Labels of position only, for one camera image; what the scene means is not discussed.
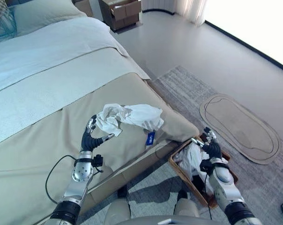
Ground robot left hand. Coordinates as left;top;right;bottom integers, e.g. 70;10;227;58
80;114;115;152

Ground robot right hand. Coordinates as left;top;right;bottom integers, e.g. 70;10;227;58
191;127;223;160

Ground white clothes pile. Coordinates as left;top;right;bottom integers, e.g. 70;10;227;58
175;142;210;181

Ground beige oval floor mat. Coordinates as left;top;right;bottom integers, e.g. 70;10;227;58
199;93;282;165

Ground beige bed runner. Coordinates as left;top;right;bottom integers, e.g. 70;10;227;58
0;72;200;221

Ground brown wicker basket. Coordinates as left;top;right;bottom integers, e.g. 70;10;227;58
168;134;238;208

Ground grey patterned rug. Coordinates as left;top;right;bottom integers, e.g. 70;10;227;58
122;65;283;225

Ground white crumpled garment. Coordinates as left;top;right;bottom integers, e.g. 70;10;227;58
95;103;165;138

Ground blue label tag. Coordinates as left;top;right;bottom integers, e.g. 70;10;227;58
146;131;156;146

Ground robot silver legs and body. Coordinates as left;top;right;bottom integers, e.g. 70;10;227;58
104;185;204;225

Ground bed with white sheet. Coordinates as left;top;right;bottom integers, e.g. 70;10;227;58
0;0;201;225

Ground brown wooden nightstand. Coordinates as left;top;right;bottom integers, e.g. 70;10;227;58
98;0;142;33

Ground white pillow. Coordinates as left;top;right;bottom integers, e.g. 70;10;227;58
9;0;88;37

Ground white curtain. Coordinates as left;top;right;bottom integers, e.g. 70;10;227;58
141;0;207;26

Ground teal patterned cushion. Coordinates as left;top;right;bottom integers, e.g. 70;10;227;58
0;0;17;45

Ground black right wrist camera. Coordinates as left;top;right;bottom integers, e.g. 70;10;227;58
199;159;213;172

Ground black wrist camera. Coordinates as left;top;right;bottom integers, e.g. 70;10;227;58
199;159;213;172
92;154;105;174

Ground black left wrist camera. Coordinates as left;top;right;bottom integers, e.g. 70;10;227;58
92;154;105;174

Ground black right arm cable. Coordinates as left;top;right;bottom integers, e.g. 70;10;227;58
203;170;214;220

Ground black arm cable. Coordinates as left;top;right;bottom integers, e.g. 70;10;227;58
203;170;214;220
45;154;77;205

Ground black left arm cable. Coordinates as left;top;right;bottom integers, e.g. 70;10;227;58
45;154;77;205

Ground thin black cable loop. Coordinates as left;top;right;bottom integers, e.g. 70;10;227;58
155;142;172;160

